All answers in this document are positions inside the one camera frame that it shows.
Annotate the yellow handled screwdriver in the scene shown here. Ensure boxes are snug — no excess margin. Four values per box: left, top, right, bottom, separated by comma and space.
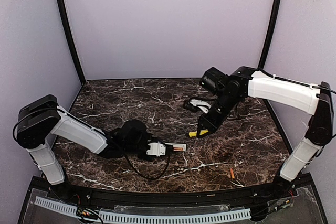
185, 130, 208, 138

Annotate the white remote control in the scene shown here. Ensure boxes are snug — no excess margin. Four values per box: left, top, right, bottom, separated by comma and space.
166, 143, 187, 152

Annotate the orange battery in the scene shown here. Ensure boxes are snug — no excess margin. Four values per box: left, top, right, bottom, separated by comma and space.
229, 168, 235, 179
173, 147, 186, 152

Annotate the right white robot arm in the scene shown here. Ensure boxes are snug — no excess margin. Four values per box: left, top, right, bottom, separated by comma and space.
196, 66, 335, 197

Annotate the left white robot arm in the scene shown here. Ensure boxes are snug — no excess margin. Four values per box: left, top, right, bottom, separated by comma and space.
12, 94, 154, 185

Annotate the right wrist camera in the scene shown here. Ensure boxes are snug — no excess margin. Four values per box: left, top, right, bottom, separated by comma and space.
183, 98, 211, 114

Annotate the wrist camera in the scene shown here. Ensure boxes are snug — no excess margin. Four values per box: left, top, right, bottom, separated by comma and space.
183, 98, 211, 114
146, 142, 172, 157

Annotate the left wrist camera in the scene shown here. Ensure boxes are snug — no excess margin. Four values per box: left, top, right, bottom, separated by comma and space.
146, 142, 172, 157

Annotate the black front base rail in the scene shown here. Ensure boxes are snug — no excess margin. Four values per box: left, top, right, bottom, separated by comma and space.
48, 183, 290, 208

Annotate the right black frame post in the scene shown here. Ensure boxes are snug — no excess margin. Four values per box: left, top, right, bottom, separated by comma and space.
258, 0, 281, 69

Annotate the black frame post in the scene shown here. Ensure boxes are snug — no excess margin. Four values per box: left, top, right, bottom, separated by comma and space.
56, 0, 86, 85
258, 0, 281, 69

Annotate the white slotted cable duct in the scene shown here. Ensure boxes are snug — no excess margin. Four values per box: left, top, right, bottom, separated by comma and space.
34, 196, 251, 223

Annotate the left black frame post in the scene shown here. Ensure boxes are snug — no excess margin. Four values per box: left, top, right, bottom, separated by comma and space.
56, 0, 86, 85

